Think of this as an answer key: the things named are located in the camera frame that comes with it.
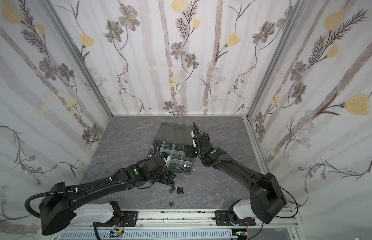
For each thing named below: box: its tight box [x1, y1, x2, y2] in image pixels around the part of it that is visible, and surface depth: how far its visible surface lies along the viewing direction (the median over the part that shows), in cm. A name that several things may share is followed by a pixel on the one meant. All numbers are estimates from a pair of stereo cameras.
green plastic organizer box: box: [148, 122, 195, 175], surface depth 100 cm
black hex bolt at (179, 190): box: [176, 187, 184, 194], surface depth 85 cm
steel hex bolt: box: [176, 164, 192, 171], surface depth 92 cm
